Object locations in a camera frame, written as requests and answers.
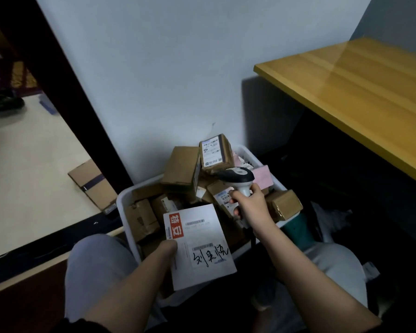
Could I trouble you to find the white plastic bag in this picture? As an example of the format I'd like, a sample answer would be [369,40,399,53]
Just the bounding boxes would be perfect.
[312,202,353,244]

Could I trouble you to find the white plastic bin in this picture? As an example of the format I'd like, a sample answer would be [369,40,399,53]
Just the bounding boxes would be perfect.
[116,145,300,307]

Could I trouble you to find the patterned rug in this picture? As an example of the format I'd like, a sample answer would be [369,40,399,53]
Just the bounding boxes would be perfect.
[0,59,39,97]

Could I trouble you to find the flattened cardboard box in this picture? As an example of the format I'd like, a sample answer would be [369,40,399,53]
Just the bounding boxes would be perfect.
[67,159,118,215]

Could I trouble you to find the black shoe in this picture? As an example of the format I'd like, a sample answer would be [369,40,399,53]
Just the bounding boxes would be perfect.
[0,89,25,113]

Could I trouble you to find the white mailer envelope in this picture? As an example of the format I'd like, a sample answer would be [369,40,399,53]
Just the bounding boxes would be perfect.
[163,204,238,292]

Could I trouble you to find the person's left leg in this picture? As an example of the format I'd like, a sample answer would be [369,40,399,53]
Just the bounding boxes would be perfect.
[64,234,167,330]

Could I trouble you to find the pink flat parcel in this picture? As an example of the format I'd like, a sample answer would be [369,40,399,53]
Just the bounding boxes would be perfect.
[251,165,275,190]

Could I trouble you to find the person's right forearm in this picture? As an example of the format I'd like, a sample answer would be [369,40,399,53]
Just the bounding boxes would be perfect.
[253,223,382,333]

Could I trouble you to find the person's right leg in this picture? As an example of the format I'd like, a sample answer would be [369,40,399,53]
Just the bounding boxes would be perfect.
[251,241,369,333]

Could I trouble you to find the yellow wooden desk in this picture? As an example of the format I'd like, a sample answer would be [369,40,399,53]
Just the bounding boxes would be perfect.
[253,37,416,190]

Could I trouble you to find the dark door frame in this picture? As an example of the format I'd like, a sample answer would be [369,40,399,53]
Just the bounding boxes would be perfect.
[0,0,134,194]

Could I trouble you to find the white black barcode scanner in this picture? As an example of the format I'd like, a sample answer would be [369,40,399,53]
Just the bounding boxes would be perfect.
[216,166,256,219]

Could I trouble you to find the pile of brown cardboard parcels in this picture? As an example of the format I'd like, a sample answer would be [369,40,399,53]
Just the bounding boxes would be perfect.
[125,134,304,260]

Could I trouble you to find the teal green object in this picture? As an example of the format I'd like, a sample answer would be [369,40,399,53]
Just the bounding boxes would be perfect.
[281,213,315,252]

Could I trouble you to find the person's left forearm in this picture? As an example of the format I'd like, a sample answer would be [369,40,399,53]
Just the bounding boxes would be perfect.
[85,255,174,333]

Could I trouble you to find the person's right hand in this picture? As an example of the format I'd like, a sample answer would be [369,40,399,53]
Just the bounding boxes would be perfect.
[229,183,276,235]

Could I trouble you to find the person's leg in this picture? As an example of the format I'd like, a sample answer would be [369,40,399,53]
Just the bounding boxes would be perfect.
[251,241,369,333]
[64,234,167,330]

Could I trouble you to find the person's left hand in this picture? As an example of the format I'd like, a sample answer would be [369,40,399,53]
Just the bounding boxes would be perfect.
[150,239,178,268]

